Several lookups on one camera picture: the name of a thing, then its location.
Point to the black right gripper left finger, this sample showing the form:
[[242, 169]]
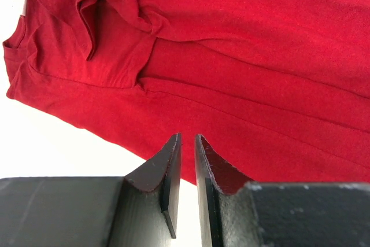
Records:
[[139, 209]]

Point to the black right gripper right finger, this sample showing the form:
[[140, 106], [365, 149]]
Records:
[[235, 210]]

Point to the dark red t shirt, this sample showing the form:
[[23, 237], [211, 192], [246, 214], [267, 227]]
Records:
[[280, 88]]

